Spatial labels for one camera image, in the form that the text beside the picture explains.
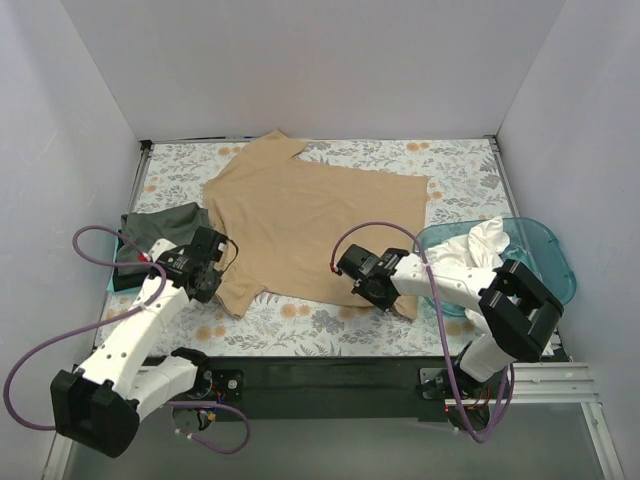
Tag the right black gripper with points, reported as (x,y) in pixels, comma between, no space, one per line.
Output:
(347,261)

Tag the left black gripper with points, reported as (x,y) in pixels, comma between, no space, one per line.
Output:
(211,245)

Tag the tan t shirt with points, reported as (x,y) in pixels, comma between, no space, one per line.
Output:
(286,214)

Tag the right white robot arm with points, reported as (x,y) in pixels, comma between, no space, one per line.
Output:
(521,313)

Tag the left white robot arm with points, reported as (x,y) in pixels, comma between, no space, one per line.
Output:
(102,403)

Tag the dark grey folded t shirt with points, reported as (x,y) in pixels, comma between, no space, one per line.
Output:
(176,224)

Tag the black folded t shirt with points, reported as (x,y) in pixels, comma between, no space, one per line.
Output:
(133,274)

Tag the teal folded t shirt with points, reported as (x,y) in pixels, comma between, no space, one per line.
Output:
(115,283)

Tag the white t shirt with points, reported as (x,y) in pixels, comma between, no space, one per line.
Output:
(464,257)

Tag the floral table cloth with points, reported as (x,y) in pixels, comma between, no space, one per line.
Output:
(465,183)

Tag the teal plastic basket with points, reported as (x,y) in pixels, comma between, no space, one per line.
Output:
(533,244)

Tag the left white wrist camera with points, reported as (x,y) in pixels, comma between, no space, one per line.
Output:
(156,250)

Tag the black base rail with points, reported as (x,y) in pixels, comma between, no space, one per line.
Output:
(320,387)

